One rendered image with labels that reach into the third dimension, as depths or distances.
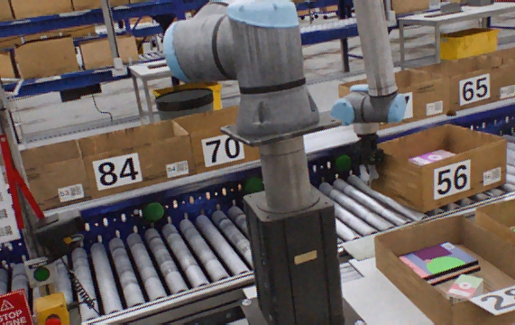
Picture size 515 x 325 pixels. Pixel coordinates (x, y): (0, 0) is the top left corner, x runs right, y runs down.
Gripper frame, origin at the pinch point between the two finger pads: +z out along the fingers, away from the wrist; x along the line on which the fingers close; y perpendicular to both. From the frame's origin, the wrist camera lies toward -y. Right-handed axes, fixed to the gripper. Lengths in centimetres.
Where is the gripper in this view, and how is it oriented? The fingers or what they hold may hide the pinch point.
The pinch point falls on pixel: (366, 181)
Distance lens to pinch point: 217.6
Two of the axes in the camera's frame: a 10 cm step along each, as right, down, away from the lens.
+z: 1.3, 9.4, 3.3
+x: 9.3, -2.3, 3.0
